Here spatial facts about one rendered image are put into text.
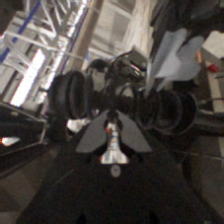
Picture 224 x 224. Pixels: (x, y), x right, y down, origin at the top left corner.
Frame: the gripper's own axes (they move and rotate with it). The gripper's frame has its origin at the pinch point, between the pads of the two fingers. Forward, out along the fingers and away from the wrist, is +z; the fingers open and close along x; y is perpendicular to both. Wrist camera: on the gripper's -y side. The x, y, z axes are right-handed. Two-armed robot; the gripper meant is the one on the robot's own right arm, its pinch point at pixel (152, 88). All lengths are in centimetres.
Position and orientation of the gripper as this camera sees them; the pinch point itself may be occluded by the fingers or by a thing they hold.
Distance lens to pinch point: 19.2
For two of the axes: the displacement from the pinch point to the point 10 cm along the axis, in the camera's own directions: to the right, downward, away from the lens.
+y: 1.3, 6.4, -7.6
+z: -1.7, 7.7, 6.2
